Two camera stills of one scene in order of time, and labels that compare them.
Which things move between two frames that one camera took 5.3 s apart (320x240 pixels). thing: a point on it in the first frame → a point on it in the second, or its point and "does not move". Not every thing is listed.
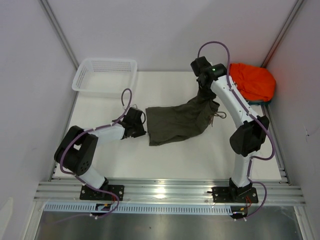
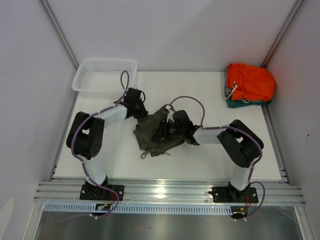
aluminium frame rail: x=168 y=192 does not move
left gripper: x=141 y=132 → x=143 y=112
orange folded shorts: x=256 y=83 does not move
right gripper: x=211 y=95 → x=162 y=132
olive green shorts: x=167 y=122 → x=147 y=134
